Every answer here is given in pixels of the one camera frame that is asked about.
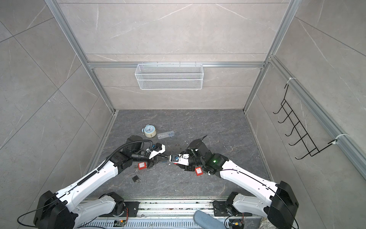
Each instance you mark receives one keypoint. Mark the black wire hook rack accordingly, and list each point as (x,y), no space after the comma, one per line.
(299,128)

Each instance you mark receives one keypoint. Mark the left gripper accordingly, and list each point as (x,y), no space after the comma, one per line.
(152,161)

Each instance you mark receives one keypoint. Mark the aluminium rail front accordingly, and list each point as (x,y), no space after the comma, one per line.
(174,207)

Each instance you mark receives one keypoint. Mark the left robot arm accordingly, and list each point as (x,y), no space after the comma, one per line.
(64,209)

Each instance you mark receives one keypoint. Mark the small black padlock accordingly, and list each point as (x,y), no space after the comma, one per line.
(136,178)

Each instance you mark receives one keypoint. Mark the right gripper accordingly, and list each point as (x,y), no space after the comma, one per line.
(188,168)

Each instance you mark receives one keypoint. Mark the white wire basket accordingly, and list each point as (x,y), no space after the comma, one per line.
(170,76)

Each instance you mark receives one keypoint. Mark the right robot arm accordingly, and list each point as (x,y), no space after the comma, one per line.
(275,201)

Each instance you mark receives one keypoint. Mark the blue slipper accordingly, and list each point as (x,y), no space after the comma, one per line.
(206,221)

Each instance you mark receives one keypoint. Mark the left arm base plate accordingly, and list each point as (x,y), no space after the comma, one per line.
(129,209)

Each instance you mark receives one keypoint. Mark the red padlock long shackle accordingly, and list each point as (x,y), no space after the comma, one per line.
(146,166)

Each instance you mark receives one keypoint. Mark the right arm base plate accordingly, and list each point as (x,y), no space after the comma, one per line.
(223,209)

